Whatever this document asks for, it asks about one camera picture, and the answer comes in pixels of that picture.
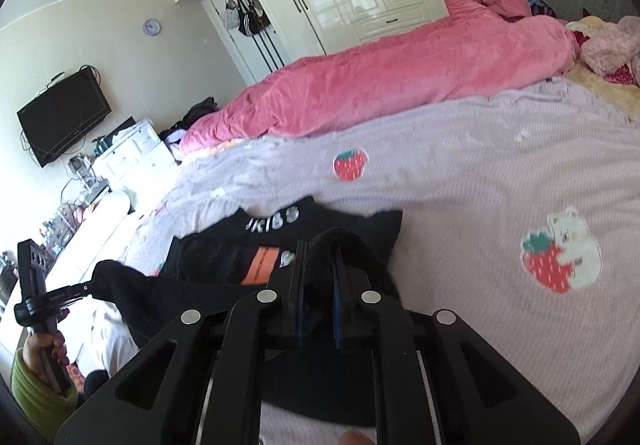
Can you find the black sweater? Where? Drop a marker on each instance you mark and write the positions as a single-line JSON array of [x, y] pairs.
[[210, 290]]

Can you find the person's right hand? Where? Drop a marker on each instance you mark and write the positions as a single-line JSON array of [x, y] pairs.
[[356, 439]]

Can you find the pink duvet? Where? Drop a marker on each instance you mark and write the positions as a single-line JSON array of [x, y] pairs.
[[380, 75]]

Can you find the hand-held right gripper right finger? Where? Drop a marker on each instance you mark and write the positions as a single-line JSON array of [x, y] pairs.
[[338, 315]]

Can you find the dark clothes pile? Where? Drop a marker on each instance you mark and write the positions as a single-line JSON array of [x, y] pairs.
[[197, 110]]

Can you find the pink fluffy garment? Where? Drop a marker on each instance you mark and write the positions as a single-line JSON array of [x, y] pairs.
[[610, 45]]

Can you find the red patterned cloth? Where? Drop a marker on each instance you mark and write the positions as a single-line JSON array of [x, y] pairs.
[[622, 75]]

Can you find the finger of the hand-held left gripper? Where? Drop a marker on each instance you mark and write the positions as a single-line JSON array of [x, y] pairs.
[[70, 294]]

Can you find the white dresser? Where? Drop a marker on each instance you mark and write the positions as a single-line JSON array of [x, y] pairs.
[[132, 160]]

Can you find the beige fleece blanket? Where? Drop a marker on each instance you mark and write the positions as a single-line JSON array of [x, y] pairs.
[[590, 77]]

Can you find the white hanging handbag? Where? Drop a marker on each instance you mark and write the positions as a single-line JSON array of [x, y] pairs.
[[230, 17]]

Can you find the white desk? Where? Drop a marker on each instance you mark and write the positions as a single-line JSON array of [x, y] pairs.
[[100, 225]]

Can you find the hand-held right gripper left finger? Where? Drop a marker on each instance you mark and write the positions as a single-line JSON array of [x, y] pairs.
[[300, 315]]

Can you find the person's left forearm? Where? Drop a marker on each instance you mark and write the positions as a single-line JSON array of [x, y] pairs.
[[35, 400]]

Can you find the person's left hand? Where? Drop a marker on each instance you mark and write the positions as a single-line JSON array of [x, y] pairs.
[[32, 355]]

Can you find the lilac strawberry print bed sheet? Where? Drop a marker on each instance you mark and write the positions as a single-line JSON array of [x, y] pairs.
[[475, 175]]

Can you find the white door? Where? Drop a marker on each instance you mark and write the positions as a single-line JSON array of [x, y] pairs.
[[240, 52]]

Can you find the black wall television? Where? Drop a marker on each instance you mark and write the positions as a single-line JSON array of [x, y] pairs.
[[62, 120]]

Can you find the purple wall clock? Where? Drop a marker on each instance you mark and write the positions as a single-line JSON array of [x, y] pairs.
[[151, 27]]

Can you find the dark patterned cloth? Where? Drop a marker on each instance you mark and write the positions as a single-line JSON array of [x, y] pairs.
[[535, 5]]

